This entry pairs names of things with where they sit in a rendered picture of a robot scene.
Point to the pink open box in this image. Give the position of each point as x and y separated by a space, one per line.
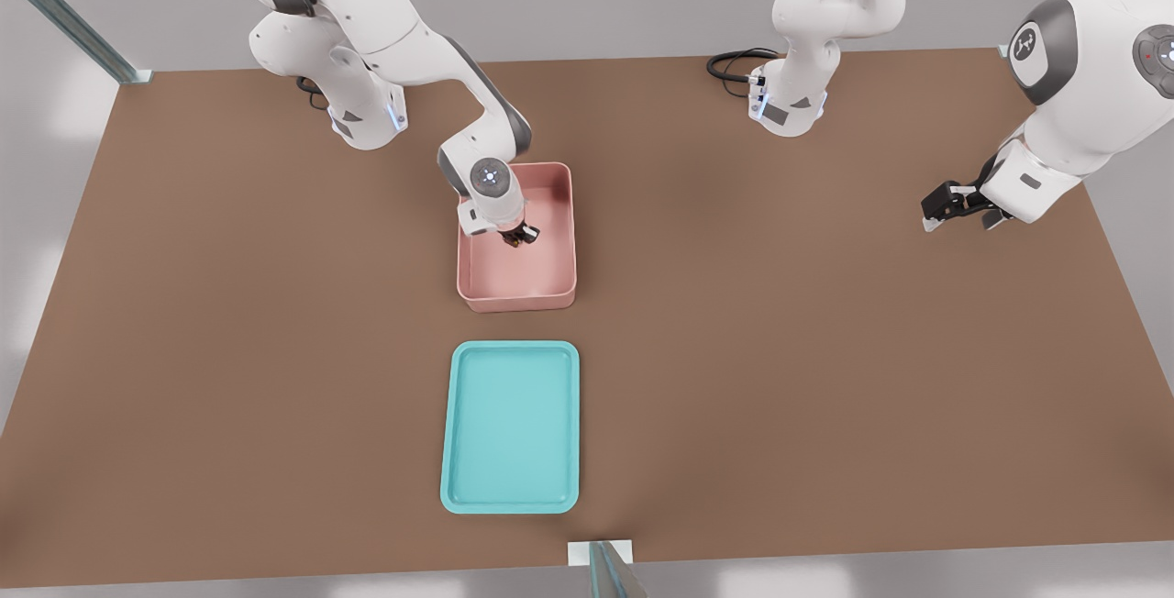
518 286

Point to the pale blue-green tray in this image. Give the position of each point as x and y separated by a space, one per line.
511 428

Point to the silver frame post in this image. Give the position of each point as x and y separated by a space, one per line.
607 570
64 16

